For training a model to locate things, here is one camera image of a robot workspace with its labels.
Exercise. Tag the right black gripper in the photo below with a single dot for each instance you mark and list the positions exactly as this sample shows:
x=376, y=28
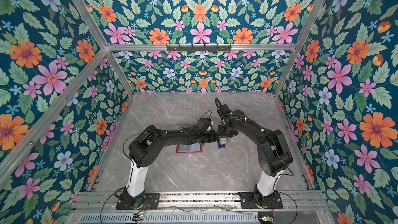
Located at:
x=221, y=133

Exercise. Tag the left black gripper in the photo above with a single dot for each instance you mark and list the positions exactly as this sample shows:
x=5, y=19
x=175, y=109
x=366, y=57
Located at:
x=213, y=137

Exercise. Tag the white pink VIP card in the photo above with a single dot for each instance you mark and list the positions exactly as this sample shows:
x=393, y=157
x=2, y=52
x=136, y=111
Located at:
x=223, y=141

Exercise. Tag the red leather card holder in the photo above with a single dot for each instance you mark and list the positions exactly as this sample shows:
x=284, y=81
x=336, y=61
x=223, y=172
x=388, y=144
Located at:
x=193, y=148

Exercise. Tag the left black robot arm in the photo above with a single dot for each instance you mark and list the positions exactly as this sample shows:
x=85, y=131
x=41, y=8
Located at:
x=146, y=147

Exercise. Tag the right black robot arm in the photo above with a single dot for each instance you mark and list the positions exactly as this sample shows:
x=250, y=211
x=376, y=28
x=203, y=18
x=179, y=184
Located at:
x=274, y=154

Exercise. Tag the blue card tray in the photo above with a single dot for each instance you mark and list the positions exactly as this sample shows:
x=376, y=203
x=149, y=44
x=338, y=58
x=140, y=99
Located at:
x=219, y=145

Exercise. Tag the black hook rack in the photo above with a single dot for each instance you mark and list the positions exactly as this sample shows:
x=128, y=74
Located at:
x=204, y=47

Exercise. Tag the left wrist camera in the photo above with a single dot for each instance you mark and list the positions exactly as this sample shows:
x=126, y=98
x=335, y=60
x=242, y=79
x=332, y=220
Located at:
x=205, y=124

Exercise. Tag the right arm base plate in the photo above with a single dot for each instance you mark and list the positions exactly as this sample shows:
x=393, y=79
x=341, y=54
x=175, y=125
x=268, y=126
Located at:
x=254, y=200

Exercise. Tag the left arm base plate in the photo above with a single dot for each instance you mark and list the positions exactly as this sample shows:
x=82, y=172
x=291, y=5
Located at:
x=144, y=201

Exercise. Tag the white vented cable duct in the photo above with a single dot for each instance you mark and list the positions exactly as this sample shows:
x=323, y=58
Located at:
x=170, y=218

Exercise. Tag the aluminium mounting rail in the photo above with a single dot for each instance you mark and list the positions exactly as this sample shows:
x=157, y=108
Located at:
x=205, y=200

